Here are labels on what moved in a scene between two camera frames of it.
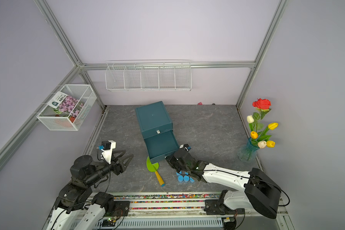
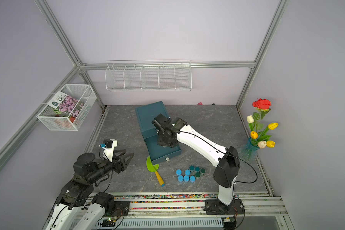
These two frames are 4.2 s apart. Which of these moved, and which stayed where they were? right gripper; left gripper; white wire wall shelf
Moved: right gripper
Stayed: white wire wall shelf; left gripper
